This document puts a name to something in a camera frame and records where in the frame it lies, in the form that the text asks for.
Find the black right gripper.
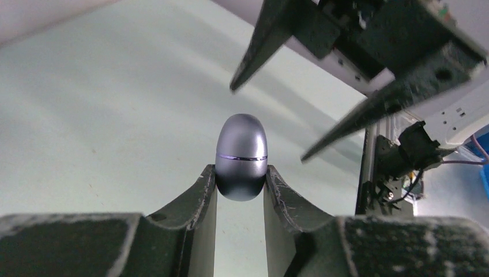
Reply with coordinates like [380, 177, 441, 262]
[230, 0, 487, 163]

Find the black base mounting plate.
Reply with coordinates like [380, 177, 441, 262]
[355, 126, 425, 218]

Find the blue storage bin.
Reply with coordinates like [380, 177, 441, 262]
[465, 125, 488, 198]

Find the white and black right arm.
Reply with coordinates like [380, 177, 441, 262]
[230, 1, 488, 177]

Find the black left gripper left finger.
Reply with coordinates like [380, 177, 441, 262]
[1, 164, 217, 276]

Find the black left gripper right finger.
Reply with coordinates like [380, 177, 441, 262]
[264, 166, 488, 276]

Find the purple earbud charging case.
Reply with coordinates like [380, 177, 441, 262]
[215, 114, 268, 201]

